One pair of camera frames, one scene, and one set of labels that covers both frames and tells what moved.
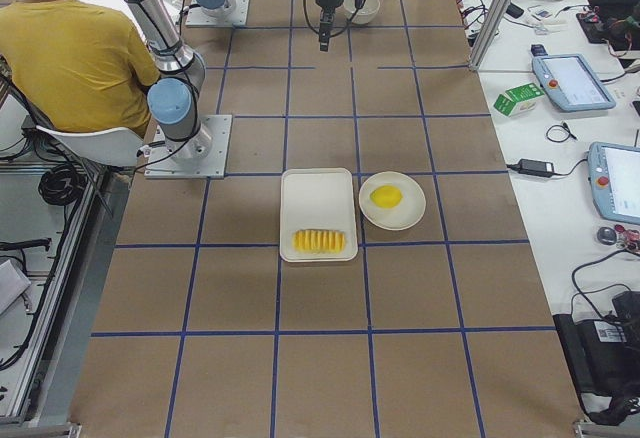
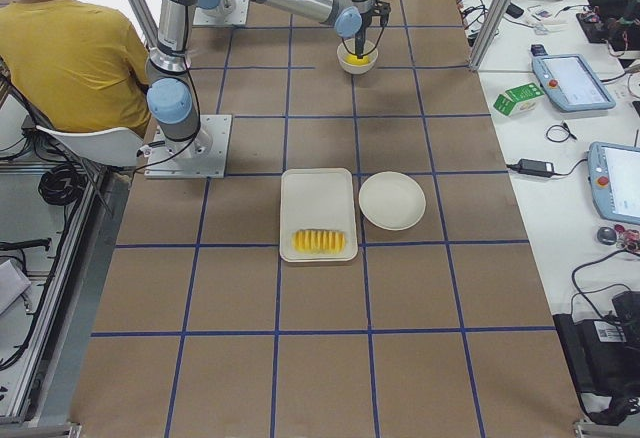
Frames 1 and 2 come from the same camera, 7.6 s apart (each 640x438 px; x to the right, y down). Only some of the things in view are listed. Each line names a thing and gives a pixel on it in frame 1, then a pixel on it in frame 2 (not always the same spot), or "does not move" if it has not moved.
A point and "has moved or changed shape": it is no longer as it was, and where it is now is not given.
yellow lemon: x=386 y=196 to x=354 y=60
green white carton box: x=518 y=100 does not move
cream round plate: x=399 y=217 does not move
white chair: x=117 y=147 does not move
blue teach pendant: x=571 y=82 does not move
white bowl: x=365 y=14 has moved or changed shape
